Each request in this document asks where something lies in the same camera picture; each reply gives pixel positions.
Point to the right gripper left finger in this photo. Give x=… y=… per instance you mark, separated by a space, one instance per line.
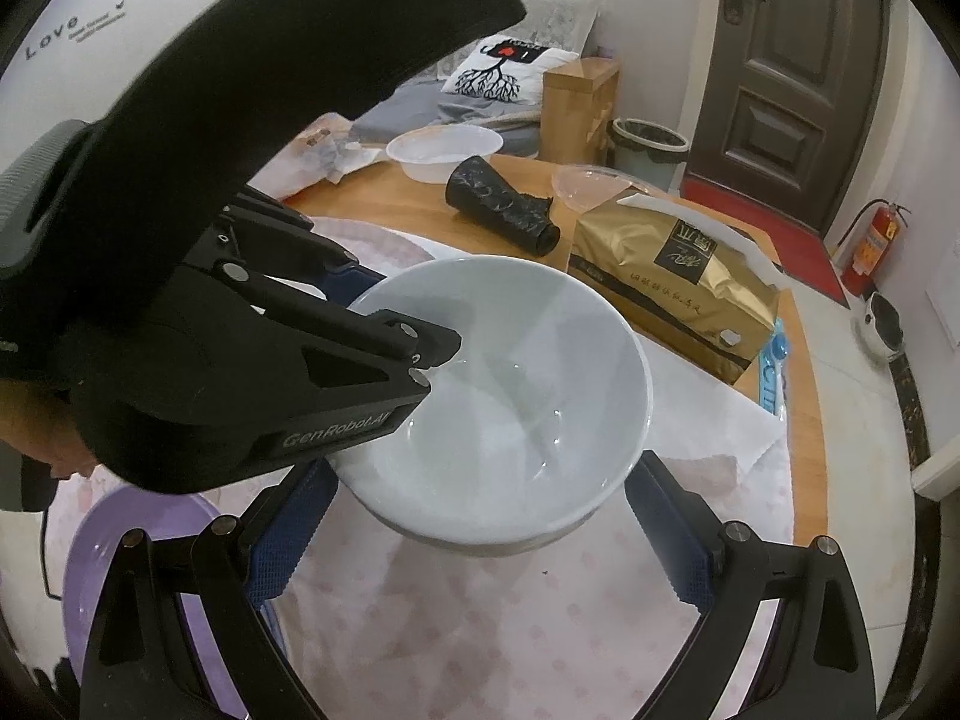
x=237 y=563

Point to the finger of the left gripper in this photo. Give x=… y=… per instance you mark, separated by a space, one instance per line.
x=280 y=242
x=257 y=333

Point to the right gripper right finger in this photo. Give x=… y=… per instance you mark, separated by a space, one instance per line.
x=816 y=662

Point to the purple plate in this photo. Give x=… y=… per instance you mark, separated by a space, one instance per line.
x=137 y=636

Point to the white bowl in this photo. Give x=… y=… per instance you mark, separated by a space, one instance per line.
x=527 y=430

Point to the person's left hand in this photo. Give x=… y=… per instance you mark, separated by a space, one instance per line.
x=39 y=424

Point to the red lid container in bag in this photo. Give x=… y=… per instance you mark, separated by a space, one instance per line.
x=323 y=151

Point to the translucent plastic bowl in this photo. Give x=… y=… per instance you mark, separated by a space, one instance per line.
x=429 y=155

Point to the clear plastic funnel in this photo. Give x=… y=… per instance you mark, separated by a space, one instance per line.
x=582 y=188

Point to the gold package bag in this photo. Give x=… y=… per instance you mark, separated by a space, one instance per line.
x=688 y=281

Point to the blue packet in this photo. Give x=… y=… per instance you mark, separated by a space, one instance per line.
x=772 y=385

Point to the white tree cushion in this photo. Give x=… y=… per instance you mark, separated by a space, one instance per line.
x=505 y=69

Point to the grey trash bin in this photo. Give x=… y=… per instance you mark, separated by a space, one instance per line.
x=647 y=151

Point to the grey sofa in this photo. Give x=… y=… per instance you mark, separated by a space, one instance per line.
x=419 y=102

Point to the red fire extinguisher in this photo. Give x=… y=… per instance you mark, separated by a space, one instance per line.
x=886 y=221

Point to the dark entrance door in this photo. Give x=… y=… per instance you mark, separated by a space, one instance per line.
x=788 y=101

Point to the love wall sticker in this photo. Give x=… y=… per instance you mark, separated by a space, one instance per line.
x=71 y=29

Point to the white wall panel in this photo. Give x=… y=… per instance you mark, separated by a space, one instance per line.
x=944 y=295

